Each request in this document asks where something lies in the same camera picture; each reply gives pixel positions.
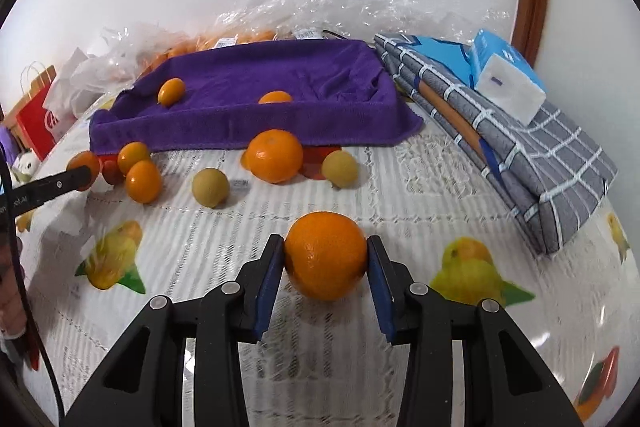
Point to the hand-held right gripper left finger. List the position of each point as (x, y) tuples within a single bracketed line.
[(269, 279)]

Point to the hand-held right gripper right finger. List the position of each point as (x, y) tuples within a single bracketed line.
[(382, 292)]

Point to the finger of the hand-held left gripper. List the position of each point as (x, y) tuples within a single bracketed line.
[(50, 188)]

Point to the kumquat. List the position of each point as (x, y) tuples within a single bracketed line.
[(133, 155), (171, 91), (143, 182), (80, 159)]

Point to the round orange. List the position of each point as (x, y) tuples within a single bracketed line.
[(274, 155), (275, 98), (325, 257)]

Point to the purple towel-lined tray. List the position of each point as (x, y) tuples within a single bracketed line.
[(280, 77)]

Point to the person's left hand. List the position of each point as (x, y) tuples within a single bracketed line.
[(11, 302)]

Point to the white plush toy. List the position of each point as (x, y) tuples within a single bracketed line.
[(24, 167)]

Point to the small red fruit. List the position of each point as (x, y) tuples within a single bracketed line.
[(111, 174)]

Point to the red paper bag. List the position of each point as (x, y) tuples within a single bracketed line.
[(36, 117)]

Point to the white fruit-print table cover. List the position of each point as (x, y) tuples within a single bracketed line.
[(320, 357)]

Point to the brown longan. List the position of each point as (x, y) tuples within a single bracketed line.
[(210, 188), (340, 168)]

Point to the white plastic bag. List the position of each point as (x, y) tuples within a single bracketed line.
[(87, 79)]

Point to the grey checked folded cloth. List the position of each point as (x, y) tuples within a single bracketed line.
[(540, 162)]

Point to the clear bag of oranges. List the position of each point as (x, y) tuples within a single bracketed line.
[(220, 41)]

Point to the blue flat packet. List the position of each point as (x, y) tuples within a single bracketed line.
[(442, 57)]

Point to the blue tissue pack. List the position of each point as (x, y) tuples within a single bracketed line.
[(510, 82)]

